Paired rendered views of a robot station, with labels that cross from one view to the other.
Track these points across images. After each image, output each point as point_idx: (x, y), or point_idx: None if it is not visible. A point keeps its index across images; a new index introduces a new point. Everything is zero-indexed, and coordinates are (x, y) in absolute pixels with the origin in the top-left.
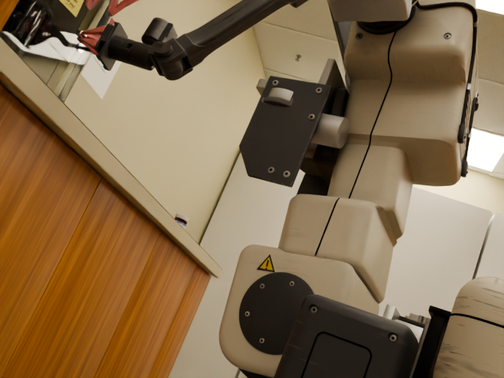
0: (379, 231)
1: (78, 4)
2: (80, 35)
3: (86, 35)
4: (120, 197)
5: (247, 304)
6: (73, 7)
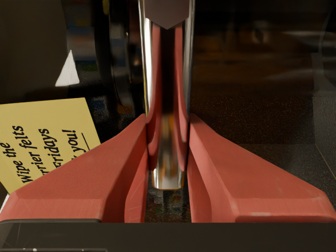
0: None
1: (38, 120)
2: (183, 184)
3: (150, 153)
4: None
5: None
6: (73, 133)
